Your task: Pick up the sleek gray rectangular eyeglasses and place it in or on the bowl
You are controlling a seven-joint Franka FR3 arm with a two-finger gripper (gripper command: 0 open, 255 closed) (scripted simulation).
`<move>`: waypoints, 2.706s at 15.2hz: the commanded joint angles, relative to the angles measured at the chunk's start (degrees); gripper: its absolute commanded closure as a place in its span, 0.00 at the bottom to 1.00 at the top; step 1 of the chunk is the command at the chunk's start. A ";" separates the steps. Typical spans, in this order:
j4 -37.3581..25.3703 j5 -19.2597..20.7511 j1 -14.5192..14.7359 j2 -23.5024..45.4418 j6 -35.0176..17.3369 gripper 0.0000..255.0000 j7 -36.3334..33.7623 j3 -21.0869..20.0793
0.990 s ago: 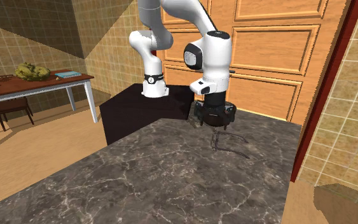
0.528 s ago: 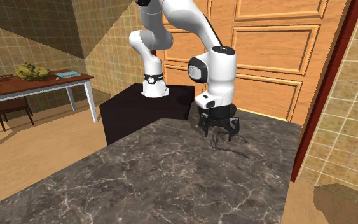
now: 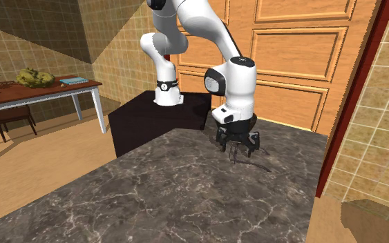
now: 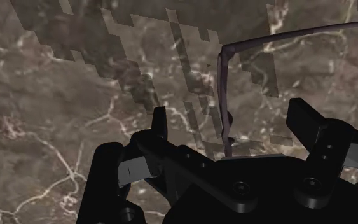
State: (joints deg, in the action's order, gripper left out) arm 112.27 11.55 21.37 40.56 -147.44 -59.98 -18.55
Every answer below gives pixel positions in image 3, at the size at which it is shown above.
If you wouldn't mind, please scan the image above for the panelled wooden door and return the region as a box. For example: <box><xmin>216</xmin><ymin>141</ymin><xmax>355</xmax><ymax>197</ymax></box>
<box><xmin>169</xmin><ymin>0</ymin><xmax>383</xmax><ymax>137</ymax></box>

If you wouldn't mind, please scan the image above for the dark robot stand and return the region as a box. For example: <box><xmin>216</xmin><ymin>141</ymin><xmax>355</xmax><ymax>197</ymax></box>
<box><xmin>107</xmin><ymin>90</ymin><xmax>213</xmax><ymax>159</ymax></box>

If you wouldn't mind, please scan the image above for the brown wooden stool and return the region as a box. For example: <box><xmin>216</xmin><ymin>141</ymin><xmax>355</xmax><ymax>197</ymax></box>
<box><xmin>0</xmin><ymin>105</ymin><xmax>38</xmax><ymax>143</ymax></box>

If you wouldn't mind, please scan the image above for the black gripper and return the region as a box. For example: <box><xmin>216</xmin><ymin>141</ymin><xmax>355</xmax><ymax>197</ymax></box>
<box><xmin>215</xmin><ymin>113</ymin><xmax>261</xmax><ymax>158</ymax></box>

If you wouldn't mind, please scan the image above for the brown table with white legs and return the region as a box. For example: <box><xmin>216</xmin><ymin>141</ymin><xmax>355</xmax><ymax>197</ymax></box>
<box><xmin>0</xmin><ymin>55</ymin><xmax>108</xmax><ymax>135</ymax></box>

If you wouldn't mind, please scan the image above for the dark thin wire utensil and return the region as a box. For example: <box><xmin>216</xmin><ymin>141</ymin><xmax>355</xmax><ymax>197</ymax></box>
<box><xmin>227</xmin><ymin>141</ymin><xmax>273</xmax><ymax>173</ymax></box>

